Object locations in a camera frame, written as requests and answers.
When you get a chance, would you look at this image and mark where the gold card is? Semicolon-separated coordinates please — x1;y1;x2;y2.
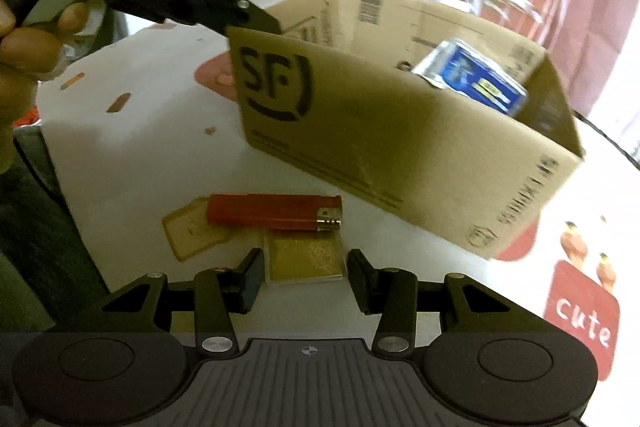
264;230;346;285

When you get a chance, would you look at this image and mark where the brown SF cardboard box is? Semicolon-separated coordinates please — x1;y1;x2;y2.
227;0;582;258

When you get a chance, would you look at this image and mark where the clear plastic case blue label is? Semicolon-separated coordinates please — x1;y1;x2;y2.
410;39;528;117

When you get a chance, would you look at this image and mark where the person's left hand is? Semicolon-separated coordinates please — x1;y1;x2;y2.
1;0;89;173

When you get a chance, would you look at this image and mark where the red lighter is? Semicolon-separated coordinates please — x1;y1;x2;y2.
205;194;343;232

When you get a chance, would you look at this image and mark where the cartoon printed table mat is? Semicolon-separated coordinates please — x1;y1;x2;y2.
37;24;639;426

